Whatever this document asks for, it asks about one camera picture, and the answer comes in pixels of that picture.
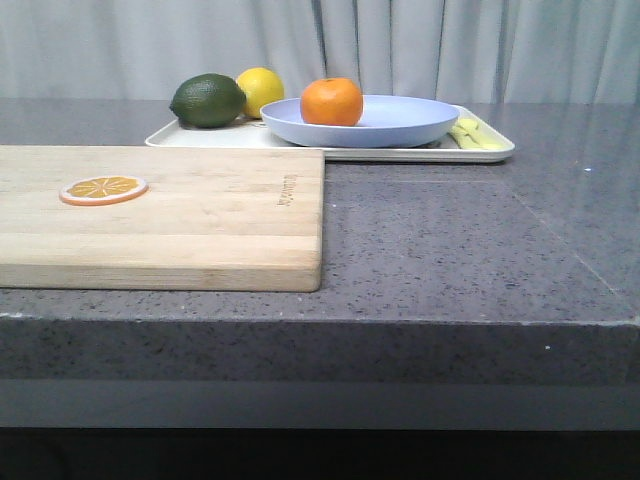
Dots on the pale yellow plastic spoon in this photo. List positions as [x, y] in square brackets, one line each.
[469, 125]

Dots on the cream rectangular tray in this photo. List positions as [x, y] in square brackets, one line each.
[254, 134]

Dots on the orange slice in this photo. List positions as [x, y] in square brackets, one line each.
[103, 190]

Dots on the wooden cutting board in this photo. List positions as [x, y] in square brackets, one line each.
[212, 219]

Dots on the yellow lemon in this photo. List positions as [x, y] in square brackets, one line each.
[261, 87]

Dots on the grey pleated curtain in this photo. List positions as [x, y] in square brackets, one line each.
[458, 51]

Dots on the dark green lime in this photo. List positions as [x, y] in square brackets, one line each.
[208, 100]

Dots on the orange fruit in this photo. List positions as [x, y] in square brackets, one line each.
[333, 102]

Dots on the light blue round plate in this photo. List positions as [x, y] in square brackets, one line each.
[386, 122]

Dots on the pale yellow plastic knife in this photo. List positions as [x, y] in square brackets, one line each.
[480, 144]

